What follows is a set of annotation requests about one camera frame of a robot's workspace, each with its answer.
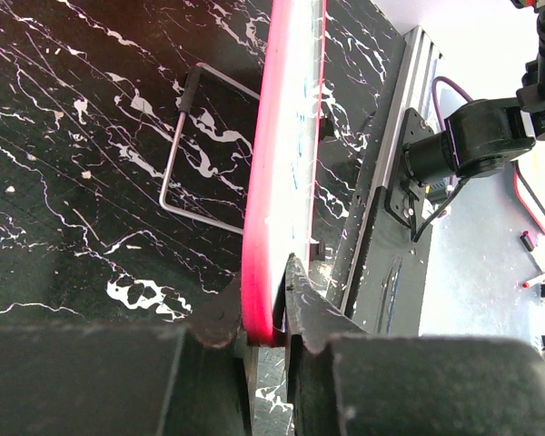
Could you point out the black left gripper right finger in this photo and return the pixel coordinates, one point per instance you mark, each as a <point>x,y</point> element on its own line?
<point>344,381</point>

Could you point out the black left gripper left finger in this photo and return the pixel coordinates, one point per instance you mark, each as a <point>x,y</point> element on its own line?
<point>192,377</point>

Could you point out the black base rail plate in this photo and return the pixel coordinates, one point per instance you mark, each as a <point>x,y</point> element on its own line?
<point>378,279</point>

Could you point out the pink framed whiteboard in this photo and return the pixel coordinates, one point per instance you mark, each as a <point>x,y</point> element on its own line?
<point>278,219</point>

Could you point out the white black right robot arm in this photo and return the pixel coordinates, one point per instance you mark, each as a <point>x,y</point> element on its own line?
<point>482,136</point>

